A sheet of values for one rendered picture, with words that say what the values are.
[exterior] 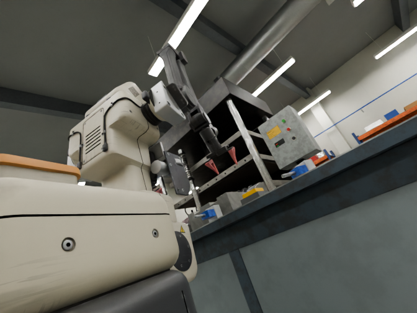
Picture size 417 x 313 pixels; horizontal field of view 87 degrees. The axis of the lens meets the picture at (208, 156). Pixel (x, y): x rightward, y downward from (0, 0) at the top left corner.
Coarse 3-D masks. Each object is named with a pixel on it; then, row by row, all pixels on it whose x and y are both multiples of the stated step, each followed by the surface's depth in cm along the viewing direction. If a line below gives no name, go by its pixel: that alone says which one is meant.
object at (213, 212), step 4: (208, 208) 88; (212, 208) 87; (216, 208) 87; (204, 212) 84; (208, 212) 83; (212, 212) 85; (216, 212) 86; (220, 212) 87; (196, 216) 80; (200, 216) 82; (204, 216) 83; (208, 216) 83; (212, 216) 84; (216, 216) 85; (220, 216) 86; (208, 220) 88; (212, 220) 86
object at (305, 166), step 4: (304, 160) 74; (308, 160) 74; (300, 164) 75; (304, 164) 74; (308, 164) 73; (312, 164) 74; (296, 168) 72; (300, 168) 72; (304, 168) 72; (308, 168) 72; (312, 168) 73; (292, 172) 72; (296, 172) 72; (300, 172) 71; (304, 172) 71; (284, 176) 70; (292, 176) 74; (296, 176) 73
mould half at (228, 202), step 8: (256, 184) 113; (264, 184) 120; (232, 192) 94; (240, 192) 98; (224, 200) 91; (232, 200) 91; (200, 208) 99; (224, 208) 91; (232, 208) 88; (192, 216) 102; (192, 224) 102; (200, 224) 98
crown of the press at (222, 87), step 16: (224, 80) 191; (208, 96) 200; (224, 96) 188; (240, 96) 198; (208, 112) 198; (224, 112) 207; (240, 112) 217; (256, 112) 228; (176, 128) 227; (224, 128) 233; (176, 144) 228; (192, 144) 240; (192, 160) 278
